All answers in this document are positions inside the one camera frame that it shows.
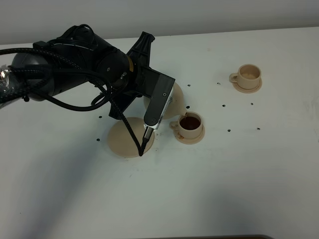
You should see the near beige cup saucer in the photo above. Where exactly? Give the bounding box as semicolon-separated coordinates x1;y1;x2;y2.
171;124;205;144

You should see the black braided camera cable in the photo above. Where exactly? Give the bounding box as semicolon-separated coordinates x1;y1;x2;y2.
0;47;155;157

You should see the beige teapot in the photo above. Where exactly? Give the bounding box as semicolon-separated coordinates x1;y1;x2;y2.
144;80;187;126

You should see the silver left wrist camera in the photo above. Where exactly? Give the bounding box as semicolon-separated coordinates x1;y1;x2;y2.
144;88;173;130

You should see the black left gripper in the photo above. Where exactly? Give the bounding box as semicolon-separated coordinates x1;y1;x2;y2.
109;31;175;120

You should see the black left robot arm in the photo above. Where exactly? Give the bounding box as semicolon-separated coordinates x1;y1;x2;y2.
0;24;175;126

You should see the far beige teacup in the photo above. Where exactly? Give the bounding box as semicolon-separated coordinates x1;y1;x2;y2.
229;64;261;89

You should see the far beige cup saucer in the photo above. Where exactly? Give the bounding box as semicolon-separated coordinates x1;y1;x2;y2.
232;80;263;94

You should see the beige teapot saucer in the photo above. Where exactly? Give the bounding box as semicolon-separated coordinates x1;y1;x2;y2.
107;117;145;158

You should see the near beige teacup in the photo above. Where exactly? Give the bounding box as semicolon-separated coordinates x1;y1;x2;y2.
169;112;203;130

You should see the beige cup saucer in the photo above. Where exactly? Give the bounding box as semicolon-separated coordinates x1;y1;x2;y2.
171;124;205;144
232;80;263;94

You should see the beige teacup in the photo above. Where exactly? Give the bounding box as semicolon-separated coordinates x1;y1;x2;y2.
169;112;203;130
229;64;261;89

